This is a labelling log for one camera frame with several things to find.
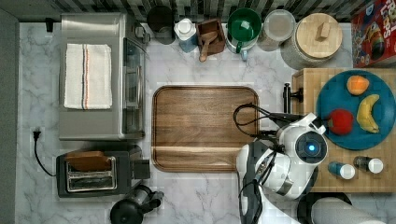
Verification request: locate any brown toast slice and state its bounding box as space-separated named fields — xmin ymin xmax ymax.
xmin=65 ymin=151 xmax=111 ymax=172

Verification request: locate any dark shaker white cap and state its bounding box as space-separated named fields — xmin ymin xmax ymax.
xmin=353 ymin=156 xmax=384 ymax=174

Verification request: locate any green mug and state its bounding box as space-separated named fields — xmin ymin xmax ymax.
xmin=226 ymin=7 xmax=262 ymax=62

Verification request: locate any paper towel roll holder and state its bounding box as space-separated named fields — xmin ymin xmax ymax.
xmin=297 ymin=192 xmax=386 ymax=224

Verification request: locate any black slot toaster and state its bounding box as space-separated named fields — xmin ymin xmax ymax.
xmin=56 ymin=151 xmax=150 ymax=198

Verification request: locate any yellow banana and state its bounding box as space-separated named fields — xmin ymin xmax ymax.
xmin=357 ymin=94 xmax=379 ymax=133

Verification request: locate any dark grey cup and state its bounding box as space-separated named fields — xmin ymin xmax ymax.
xmin=147 ymin=6 xmax=175 ymax=45

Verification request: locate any black wall outlet plug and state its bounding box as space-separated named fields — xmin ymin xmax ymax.
xmin=45 ymin=18 xmax=55 ymax=33

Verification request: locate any canister with wooden lid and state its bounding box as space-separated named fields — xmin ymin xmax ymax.
xmin=281 ymin=13 xmax=343 ymax=70

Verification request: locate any red apple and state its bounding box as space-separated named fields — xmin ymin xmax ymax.
xmin=328 ymin=109 xmax=354 ymax=135

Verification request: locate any blue shaker white cap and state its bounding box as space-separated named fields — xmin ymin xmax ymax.
xmin=328 ymin=161 xmax=356 ymax=180

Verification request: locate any white capped blue bottle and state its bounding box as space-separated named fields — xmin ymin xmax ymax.
xmin=174 ymin=19 xmax=197 ymax=52

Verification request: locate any red cereal box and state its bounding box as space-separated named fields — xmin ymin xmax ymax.
xmin=351 ymin=0 xmax=396 ymax=68

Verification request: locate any black power plug cable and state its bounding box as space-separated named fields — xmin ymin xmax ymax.
xmin=32 ymin=130 xmax=57 ymax=177

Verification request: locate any wooden box with scoop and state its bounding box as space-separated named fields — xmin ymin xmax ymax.
xmin=196 ymin=19 xmax=225 ymax=63

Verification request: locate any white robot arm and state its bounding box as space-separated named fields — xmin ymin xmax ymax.
xmin=236 ymin=113 xmax=328 ymax=224

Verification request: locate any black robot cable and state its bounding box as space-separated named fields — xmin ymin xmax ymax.
xmin=233 ymin=103 xmax=304 ymax=139

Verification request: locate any wooden serving tray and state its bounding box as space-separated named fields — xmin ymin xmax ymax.
xmin=151 ymin=86 xmax=259 ymax=173

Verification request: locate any black drawer handle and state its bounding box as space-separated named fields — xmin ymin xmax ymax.
xmin=283 ymin=83 xmax=304 ymax=113

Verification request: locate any clear lidded glass jar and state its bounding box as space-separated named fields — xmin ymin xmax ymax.
xmin=257 ymin=9 xmax=296 ymax=51

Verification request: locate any blue plate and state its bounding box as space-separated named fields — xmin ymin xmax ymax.
xmin=316 ymin=70 xmax=395 ymax=150

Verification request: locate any orange fruit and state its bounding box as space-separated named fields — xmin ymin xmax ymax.
xmin=346 ymin=76 xmax=370 ymax=95

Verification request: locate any silver toaster oven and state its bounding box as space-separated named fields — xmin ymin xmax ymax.
xmin=59 ymin=12 xmax=146 ymax=141

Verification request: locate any white striped dish towel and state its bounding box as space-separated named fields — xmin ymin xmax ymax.
xmin=64 ymin=44 xmax=112 ymax=110

